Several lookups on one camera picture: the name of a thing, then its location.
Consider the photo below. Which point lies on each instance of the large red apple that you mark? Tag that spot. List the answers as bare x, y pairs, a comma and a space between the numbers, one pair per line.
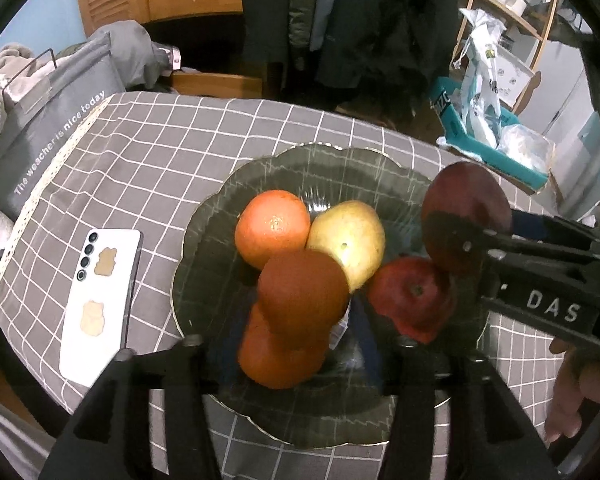
410, 300

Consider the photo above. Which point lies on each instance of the grey storage bag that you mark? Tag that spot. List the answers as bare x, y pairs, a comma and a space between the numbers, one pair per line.
45, 125

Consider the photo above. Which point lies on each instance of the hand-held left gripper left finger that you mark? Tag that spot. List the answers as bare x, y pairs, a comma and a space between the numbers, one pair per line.
200, 360

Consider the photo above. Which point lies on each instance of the white smartphone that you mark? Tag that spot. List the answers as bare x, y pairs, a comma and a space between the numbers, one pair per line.
105, 310

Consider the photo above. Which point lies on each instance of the white patterned box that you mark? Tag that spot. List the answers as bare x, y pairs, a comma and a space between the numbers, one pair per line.
517, 75

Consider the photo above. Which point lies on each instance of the dark red apple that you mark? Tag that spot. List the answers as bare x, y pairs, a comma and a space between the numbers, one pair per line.
470, 192

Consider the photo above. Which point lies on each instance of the black coat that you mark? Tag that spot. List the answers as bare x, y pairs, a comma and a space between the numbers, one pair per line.
380, 25

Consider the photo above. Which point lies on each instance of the teal cardboard box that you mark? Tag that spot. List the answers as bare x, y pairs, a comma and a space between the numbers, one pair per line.
510, 162

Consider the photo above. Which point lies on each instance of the orange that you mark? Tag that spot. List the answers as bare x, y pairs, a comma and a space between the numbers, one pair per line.
275, 366
302, 295
270, 225

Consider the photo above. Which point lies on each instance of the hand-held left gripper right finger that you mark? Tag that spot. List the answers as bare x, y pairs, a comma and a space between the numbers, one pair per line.
365, 332

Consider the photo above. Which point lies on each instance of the grey jacket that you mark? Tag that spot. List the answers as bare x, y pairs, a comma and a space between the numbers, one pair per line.
130, 55

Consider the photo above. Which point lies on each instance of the wooden shelf rack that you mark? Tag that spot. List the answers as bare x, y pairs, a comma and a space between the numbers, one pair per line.
467, 15

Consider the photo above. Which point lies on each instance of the clear plastic bags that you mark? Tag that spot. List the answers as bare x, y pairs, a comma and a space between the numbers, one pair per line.
527, 145

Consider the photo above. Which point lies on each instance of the grey checked tablecloth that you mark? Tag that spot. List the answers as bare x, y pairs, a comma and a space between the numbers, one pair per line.
155, 160

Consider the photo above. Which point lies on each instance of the dark glass plate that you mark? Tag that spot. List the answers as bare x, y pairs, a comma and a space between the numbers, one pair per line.
215, 245

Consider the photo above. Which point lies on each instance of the yellow pear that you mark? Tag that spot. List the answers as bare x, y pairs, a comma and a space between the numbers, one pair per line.
347, 240

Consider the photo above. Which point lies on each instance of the person's right hand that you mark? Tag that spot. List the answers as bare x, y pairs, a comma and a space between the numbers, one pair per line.
575, 390

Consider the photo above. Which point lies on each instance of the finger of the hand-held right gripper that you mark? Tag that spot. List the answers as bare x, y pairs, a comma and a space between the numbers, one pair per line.
460, 240
530, 224

